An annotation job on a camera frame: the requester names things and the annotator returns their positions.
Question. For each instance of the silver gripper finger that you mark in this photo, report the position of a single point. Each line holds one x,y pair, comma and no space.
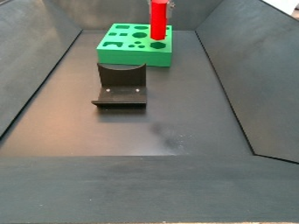
170,8

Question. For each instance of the red hexagonal prism block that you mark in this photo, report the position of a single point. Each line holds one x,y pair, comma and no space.
157,19

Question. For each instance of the green shape sorter board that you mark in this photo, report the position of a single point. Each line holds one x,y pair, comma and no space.
128,46

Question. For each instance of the black curved holder stand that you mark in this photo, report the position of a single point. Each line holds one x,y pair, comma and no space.
123,87

